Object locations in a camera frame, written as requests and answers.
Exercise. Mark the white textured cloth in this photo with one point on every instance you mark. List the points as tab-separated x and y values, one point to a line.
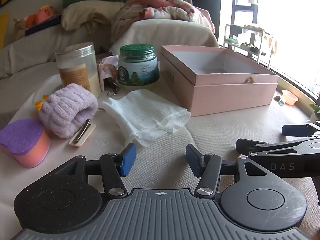
142	115

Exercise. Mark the pink floral blanket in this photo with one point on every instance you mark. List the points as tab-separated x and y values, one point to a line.
160	7

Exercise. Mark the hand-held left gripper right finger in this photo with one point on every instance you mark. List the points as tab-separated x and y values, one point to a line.
193	160

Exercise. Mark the floral fabric pouch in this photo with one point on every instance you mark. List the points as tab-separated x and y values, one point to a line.
106	67

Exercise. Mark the pink cardboard box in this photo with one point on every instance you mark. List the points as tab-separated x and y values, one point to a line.
225	97

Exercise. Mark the pink sponge with purple pad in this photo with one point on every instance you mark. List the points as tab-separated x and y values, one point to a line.
35	152

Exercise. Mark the small grey object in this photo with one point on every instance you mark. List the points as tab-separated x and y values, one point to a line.
280	100

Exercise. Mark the yellow panel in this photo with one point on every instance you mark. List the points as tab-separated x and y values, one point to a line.
3	30

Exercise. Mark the black flat tablet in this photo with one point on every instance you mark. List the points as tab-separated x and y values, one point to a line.
42	27

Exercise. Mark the cream pillow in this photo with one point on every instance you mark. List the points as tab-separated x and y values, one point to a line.
87	12

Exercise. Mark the purple fluffy headband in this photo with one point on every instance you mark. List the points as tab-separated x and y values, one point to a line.
65	110

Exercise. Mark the beige sofa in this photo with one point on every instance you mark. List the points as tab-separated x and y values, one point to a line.
37	43

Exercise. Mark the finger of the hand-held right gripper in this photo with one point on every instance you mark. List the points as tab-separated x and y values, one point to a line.
250	148
295	130

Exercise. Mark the metal shoe rack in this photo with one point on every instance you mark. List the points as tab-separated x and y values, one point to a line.
261	42

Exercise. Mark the potted plant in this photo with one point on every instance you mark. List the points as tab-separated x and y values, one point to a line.
314	117

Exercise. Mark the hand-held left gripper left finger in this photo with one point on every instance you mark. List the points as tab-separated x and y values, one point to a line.
128	158

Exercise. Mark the clear plastic jar brown label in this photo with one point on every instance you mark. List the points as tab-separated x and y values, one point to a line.
75	76

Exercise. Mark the orange ribbon bow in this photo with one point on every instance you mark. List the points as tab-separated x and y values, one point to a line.
39	105

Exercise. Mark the beige hair clip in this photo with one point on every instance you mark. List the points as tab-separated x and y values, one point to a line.
81	137

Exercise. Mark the green lid air freshener jar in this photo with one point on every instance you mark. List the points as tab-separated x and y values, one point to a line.
137	72

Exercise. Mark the pink plastic bowl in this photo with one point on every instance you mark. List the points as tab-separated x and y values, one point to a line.
290	98

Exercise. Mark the black clothes rack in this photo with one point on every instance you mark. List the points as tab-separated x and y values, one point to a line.
236	10

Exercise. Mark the metal keyring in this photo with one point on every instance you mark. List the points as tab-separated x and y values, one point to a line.
115	87

